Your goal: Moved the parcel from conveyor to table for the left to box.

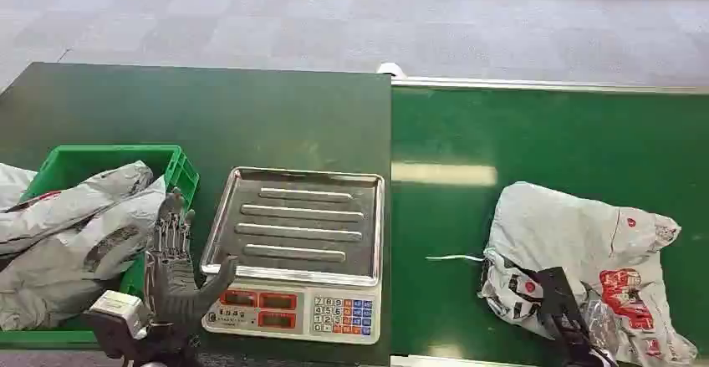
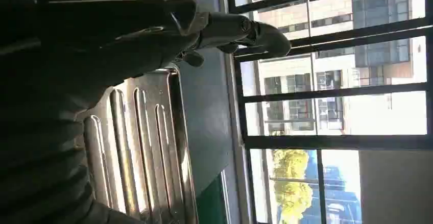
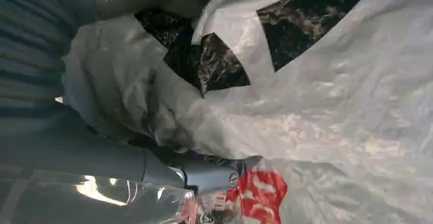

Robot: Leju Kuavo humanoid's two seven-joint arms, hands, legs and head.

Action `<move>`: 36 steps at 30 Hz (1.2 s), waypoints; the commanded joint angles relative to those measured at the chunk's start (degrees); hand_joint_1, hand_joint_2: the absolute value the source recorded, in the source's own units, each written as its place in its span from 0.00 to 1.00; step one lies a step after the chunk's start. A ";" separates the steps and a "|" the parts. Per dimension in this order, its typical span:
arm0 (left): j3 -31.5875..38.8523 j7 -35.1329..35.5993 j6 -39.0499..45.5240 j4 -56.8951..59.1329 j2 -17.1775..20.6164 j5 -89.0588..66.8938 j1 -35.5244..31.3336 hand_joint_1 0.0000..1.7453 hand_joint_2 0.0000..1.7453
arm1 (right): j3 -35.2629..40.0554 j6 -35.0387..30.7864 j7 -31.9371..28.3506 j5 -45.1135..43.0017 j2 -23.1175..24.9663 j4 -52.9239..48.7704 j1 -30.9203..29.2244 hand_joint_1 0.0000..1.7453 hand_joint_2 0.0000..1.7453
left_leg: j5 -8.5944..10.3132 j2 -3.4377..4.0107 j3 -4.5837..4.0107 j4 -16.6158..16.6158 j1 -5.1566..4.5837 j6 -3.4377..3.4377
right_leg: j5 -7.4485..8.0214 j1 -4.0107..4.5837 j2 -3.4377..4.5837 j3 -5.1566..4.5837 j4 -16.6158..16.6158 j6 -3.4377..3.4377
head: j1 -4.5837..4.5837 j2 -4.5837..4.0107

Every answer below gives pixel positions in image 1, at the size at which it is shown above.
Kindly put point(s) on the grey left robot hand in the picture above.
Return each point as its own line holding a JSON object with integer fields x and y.
{"x": 174, "y": 292}

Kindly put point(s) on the dark right robot hand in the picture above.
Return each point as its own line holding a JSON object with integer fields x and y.
{"x": 562, "y": 314}

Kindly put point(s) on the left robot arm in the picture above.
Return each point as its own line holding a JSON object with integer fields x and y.
{"x": 160, "y": 348}

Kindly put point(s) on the large grey parcel bag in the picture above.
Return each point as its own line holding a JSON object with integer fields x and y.
{"x": 50, "y": 276}

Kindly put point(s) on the grey parcel bag, red mark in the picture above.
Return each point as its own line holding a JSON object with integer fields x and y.
{"x": 83, "y": 198}

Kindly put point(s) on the electronic scale with steel tray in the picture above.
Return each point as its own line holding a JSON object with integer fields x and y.
{"x": 299, "y": 231}

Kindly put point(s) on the green plastic crate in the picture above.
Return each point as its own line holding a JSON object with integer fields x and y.
{"x": 77, "y": 165}

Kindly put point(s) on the green conveyor belt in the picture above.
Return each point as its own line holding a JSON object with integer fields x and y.
{"x": 554, "y": 137}

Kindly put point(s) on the pale grey parcel bag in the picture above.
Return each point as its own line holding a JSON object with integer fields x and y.
{"x": 11, "y": 184}

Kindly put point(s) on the white round cap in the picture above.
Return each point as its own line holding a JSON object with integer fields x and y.
{"x": 390, "y": 69}

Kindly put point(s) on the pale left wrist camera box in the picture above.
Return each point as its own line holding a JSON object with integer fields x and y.
{"x": 119, "y": 308}

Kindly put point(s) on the metal conveyor side rail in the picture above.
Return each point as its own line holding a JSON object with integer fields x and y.
{"x": 554, "y": 85}

